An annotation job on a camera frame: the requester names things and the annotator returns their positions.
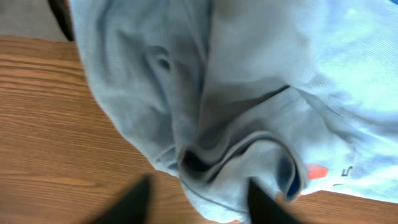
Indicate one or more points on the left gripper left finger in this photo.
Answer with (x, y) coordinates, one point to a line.
(131, 208)

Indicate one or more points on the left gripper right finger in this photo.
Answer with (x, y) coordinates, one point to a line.
(263, 210)

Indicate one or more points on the light blue printed t-shirt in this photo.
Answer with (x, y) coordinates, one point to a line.
(300, 95)

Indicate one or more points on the grey folded garment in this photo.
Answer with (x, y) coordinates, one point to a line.
(30, 19)

